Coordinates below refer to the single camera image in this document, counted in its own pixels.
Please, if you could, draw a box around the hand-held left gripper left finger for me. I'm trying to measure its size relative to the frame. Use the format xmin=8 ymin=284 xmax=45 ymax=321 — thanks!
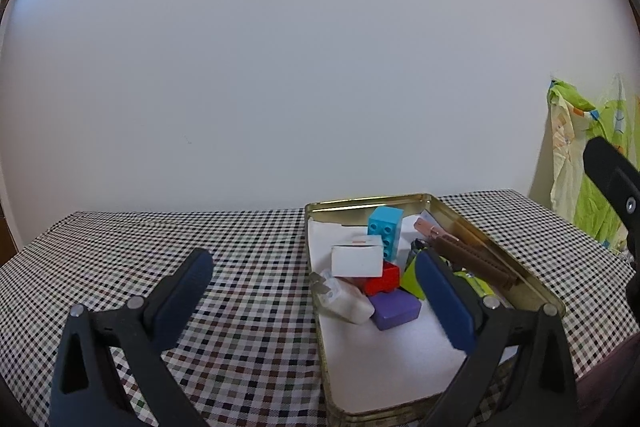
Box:
xmin=48 ymin=248 xmax=216 ymax=427

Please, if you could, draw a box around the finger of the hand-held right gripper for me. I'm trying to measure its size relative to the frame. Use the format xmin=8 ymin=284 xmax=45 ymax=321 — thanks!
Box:
xmin=583 ymin=137 xmax=640 ymax=233

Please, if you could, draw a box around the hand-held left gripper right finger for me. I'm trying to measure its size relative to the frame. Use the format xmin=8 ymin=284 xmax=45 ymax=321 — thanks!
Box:
xmin=414 ymin=249 xmax=581 ymax=427

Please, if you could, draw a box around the green toy building block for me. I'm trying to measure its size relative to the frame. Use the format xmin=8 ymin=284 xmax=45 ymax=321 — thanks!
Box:
xmin=400 ymin=257 xmax=431 ymax=300

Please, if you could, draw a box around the purple block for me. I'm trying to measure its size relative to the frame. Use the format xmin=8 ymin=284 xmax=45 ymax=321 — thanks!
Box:
xmin=372 ymin=289 xmax=421 ymax=331

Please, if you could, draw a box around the brown wooden piece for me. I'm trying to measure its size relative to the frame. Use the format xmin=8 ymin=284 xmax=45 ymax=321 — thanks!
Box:
xmin=432 ymin=234 xmax=518 ymax=293

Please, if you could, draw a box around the red small box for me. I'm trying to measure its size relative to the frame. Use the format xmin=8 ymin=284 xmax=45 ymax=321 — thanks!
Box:
xmin=364 ymin=262 xmax=402 ymax=296

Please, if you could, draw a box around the pink case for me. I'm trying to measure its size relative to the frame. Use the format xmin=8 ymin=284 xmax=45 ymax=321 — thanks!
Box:
xmin=412 ymin=217 xmax=461 ymax=245

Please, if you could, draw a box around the gold metal tin box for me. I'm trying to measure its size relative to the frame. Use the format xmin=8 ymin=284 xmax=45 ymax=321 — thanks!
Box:
xmin=304 ymin=193 xmax=567 ymax=424

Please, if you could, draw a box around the white plastic container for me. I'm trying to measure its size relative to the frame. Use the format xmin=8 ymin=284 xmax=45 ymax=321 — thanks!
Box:
xmin=309 ymin=271 xmax=376 ymax=325

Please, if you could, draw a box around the blue toy building block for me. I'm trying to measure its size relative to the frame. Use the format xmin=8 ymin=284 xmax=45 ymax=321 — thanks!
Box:
xmin=367 ymin=206 xmax=404 ymax=264

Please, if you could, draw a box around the white and wood box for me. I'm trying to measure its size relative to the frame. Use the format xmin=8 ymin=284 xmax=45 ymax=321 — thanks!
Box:
xmin=331 ymin=237 xmax=385 ymax=279

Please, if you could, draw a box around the green printed cloth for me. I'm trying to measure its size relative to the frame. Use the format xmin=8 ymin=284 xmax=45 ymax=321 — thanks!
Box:
xmin=546 ymin=74 xmax=640 ymax=253

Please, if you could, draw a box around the white paper sheet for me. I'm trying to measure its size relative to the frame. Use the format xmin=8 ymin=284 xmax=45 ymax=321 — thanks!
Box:
xmin=307 ymin=207 xmax=516 ymax=413

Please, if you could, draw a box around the checkered tablecloth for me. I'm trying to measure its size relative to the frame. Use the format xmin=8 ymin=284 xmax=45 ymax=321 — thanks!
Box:
xmin=0 ymin=189 xmax=640 ymax=427

